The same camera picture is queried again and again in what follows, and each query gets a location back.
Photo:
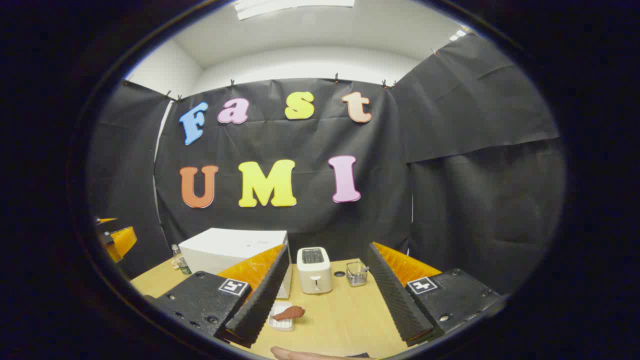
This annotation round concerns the white rectangular dish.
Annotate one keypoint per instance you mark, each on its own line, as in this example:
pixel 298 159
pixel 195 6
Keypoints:
pixel 282 325

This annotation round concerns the ceiling light panel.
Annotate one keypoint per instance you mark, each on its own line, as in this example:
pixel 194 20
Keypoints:
pixel 290 6

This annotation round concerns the metal spoon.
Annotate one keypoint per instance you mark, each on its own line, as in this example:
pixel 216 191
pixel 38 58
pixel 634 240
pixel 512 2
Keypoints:
pixel 364 270

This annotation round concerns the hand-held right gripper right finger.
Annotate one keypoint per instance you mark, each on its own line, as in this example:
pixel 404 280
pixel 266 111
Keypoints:
pixel 397 300

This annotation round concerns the metal mesh holder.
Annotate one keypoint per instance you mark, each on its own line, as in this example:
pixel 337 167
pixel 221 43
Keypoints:
pixel 356 277

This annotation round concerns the clear plastic water bottle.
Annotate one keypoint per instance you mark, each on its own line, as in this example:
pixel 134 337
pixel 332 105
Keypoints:
pixel 184 265

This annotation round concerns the white toaster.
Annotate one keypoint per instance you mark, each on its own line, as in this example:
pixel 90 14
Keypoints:
pixel 314 277

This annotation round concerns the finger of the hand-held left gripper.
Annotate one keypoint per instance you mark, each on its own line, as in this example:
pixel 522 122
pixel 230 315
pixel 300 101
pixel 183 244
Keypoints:
pixel 107 224
pixel 122 242

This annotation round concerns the white microwave oven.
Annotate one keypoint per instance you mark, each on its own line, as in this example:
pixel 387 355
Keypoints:
pixel 225 250

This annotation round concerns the brown chicken drumstick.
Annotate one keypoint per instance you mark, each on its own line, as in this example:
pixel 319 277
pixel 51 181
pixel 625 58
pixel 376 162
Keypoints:
pixel 290 313

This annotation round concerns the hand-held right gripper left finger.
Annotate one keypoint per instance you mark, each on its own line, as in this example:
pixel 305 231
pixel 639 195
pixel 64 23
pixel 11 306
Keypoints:
pixel 260 300

